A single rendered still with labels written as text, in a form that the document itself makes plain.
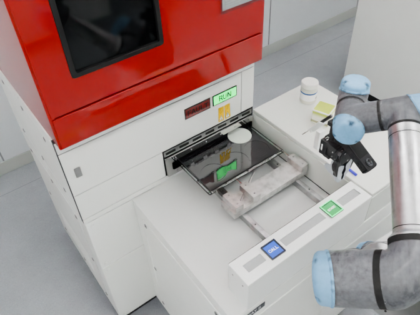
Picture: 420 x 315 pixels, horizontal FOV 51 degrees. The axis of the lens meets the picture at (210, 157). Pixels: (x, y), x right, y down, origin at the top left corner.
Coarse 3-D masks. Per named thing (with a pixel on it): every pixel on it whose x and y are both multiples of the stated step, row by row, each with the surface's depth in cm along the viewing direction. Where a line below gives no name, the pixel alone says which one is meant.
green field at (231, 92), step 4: (232, 88) 171; (224, 92) 169; (228, 92) 170; (232, 92) 172; (216, 96) 168; (220, 96) 169; (224, 96) 170; (228, 96) 172; (216, 100) 169; (220, 100) 170; (224, 100) 172
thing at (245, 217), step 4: (216, 192) 169; (220, 196) 168; (240, 216) 161; (244, 216) 158; (248, 216) 158; (244, 220) 159; (248, 220) 157; (252, 220) 157; (248, 224) 158; (252, 224) 156; (256, 224) 156; (252, 228) 156; (256, 228) 154; (260, 228) 154; (256, 232) 155; (260, 232) 153; (264, 232) 153; (260, 236) 154; (264, 236) 152
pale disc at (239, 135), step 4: (236, 128) 187; (240, 128) 187; (232, 132) 185; (236, 132) 185; (240, 132) 185; (244, 132) 185; (248, 132) 185; (228, 136) 183; (232, 136) 183; (236, 136) 183; (240, 136) 183; (244, 136) 183; (248, 136) 183; (232, 140) 181; (236, 140) 181; (240, 140) 181; (244, 140) 181; (248, 140) 181
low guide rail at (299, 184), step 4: (272, 160) 179; (268, 164) 181; (272, 164) 178; (276, 164) 177; (280, 164) 177; (300, 180) 170; (296, 184) 171; (300, 184) 169; (304, 184) 168; (300, 188) 170; (304, 188) 167; (308, 188) 167; (304, 192) 168; (308, 192) 166; (312, 192) 165; (316, 192) 165; (308, 196) 167; (312, 196) 165; (316, 196) 164; (320, 196) 164; (312, 200) 166; (316, 200) 164; (320, 200) 162
